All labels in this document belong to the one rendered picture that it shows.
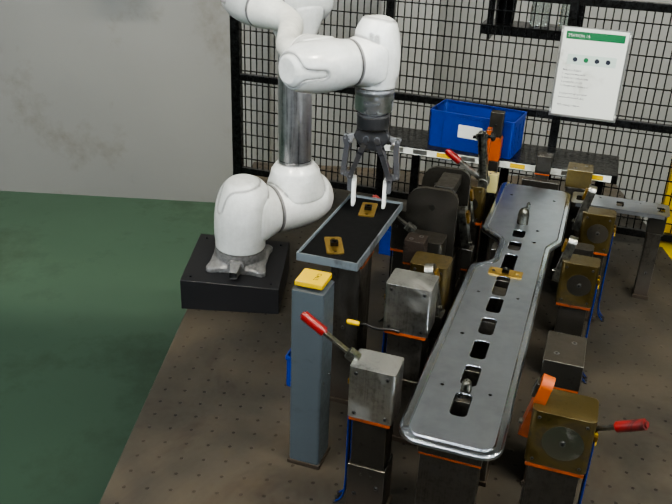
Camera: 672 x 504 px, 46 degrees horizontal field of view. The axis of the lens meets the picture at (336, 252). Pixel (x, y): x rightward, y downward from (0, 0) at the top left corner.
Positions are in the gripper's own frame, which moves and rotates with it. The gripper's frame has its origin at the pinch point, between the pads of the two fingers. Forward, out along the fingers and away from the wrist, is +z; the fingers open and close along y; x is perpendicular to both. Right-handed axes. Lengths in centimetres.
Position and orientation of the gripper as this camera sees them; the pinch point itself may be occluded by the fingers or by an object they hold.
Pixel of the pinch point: (368, 194)
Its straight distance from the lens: 188.6
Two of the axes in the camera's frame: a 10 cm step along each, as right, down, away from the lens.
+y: 9.8, 1.1, -1.4
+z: -0.4, 9.0, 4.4
